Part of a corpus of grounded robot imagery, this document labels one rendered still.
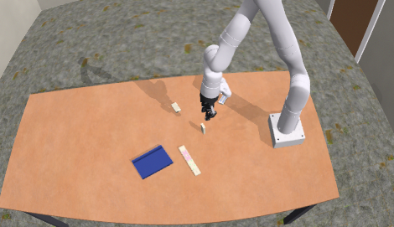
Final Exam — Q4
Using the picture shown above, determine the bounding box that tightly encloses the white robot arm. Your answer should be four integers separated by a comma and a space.
200, 0, 310, 135

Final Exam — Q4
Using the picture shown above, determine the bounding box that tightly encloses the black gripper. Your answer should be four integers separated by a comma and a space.
200, 92, 219, 121

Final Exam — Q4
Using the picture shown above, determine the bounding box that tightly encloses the dark blue book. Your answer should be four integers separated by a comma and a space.
132, 145, 174, 180

